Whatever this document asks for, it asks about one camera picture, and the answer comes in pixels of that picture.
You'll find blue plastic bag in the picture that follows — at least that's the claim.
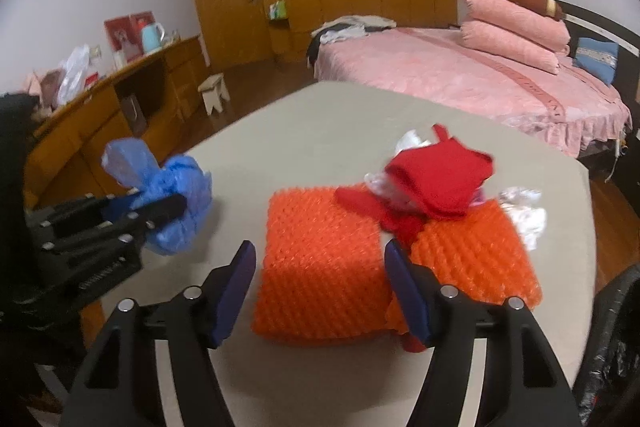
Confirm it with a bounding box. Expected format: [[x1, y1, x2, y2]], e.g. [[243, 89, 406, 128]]
[[101, 138, 214, 256]]

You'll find white plastic bag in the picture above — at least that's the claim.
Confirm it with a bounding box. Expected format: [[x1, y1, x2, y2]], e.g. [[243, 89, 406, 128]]
[[55, 44, 91, 107], [363, 129, 549, 253]]

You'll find red fabric garment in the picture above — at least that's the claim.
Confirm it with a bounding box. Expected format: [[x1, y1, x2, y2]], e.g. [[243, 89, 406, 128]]
[[334, 124, 494, 251]]

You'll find black trash bag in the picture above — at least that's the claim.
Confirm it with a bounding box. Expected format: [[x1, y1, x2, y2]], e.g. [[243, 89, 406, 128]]
[[573, 263, 639, 426]]

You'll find wooden sideboard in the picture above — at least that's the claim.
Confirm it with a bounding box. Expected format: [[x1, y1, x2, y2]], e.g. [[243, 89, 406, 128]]
[[24, 37, 208, 209]]

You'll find white plastic bag on sideboard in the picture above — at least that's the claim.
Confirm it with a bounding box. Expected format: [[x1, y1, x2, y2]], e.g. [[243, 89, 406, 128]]
[[55, 44, 91, 107]]

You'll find right orange knitted cloth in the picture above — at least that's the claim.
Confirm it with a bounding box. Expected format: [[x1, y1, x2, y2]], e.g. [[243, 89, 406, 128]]
[[392, 199, 542, 308]]

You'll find orange knitted cloth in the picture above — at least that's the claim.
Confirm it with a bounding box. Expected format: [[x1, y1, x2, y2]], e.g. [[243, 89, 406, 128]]
[[392, 199, 542, 308], [252, 187, 392, 347]]

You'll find small white stool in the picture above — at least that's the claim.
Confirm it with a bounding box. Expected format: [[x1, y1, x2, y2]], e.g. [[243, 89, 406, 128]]
[[198, 72, 231, 115]]

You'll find light blue kettle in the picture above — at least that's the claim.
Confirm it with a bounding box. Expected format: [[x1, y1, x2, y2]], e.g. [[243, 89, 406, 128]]
[[141, 23, 166, 54]]

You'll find left orange knitted cloth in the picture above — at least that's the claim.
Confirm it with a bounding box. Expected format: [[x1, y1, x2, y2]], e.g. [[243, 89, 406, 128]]
[[252, 187, 392, 347]]

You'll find pile of clothes on bed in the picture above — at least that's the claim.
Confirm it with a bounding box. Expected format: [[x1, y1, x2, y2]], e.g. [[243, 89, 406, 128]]
[[306, 15, 397, 68]]

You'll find pink covered bed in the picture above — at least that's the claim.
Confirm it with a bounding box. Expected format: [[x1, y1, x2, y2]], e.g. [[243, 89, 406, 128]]
[[314, 28, 632, 157]]

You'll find blue cushion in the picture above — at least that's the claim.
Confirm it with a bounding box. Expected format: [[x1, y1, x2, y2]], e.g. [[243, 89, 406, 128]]
[[574, 37, 620, 86]]

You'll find lower pink pillow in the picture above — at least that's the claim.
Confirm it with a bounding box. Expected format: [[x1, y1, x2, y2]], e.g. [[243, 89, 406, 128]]
[[460, 20, 560, 75]]

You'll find pink pillow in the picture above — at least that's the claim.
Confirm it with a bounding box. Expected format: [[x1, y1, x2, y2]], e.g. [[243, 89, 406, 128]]
[[460, 20, 560, 75], [463, 0, 570, 52]]

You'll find upper pink pillow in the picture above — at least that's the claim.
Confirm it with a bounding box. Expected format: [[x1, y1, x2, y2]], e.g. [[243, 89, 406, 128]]
[[463, 0, 570, 52]]

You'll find black headboard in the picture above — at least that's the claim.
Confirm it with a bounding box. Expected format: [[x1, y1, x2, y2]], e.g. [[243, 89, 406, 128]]
[[559, 1, 639, 113]]

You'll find red picture frame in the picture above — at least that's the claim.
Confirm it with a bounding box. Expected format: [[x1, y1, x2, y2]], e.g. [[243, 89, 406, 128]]
[[103, 11, 155, 63]]

